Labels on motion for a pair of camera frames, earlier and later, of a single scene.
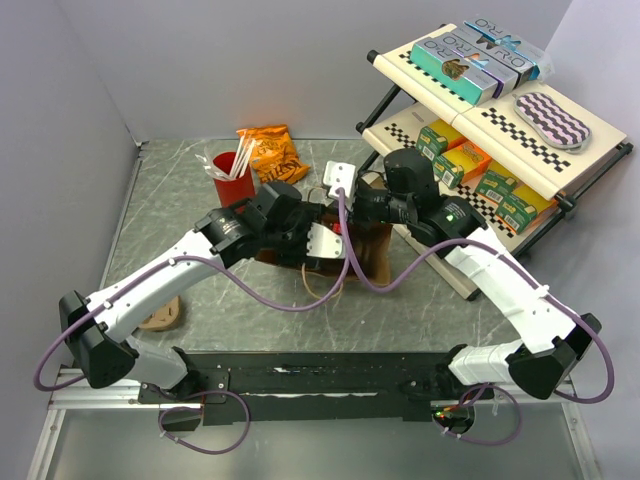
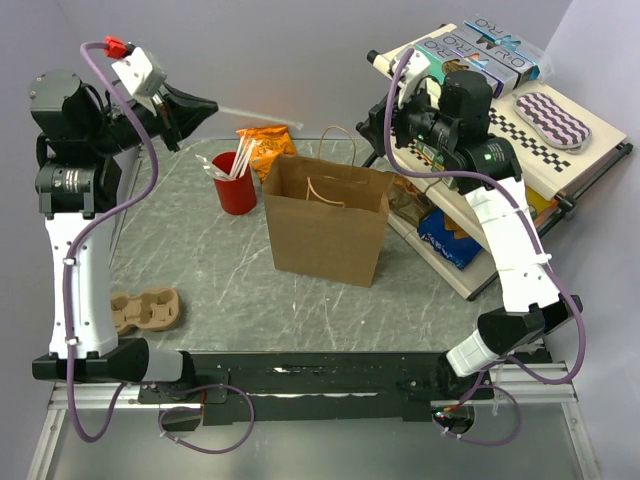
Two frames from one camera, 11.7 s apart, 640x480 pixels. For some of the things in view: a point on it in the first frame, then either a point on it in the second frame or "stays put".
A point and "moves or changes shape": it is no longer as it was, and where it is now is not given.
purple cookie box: x=505 y=80 stays put
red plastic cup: x=232 y=192 stays put
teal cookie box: x=438 y=58 stays put
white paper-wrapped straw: x=244 y=148 stays put
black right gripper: x=355 y=201 to x=374 y=130
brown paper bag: x=372 y=242 moves or changes shape
